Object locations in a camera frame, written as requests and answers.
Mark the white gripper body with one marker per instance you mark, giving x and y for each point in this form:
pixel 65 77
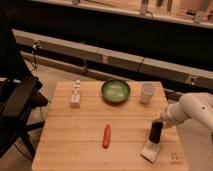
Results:
pixel 166 117

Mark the black eraser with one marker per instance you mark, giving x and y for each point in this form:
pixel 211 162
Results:
pixel 155 132

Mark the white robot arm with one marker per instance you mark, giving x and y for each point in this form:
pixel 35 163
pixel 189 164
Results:
pixel 197 106

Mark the white sponge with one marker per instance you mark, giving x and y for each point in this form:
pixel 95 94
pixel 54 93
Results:
pixel 150 151

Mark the white plastic cup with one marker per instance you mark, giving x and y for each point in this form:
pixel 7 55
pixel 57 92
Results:
pixel 147 92

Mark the green bowl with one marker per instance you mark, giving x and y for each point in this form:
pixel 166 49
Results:
pixel 115 91

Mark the white toy figure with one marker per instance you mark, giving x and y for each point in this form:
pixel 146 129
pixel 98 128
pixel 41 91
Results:
pixel 76 95

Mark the black chair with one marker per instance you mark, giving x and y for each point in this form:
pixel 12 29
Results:
pixel 15 112

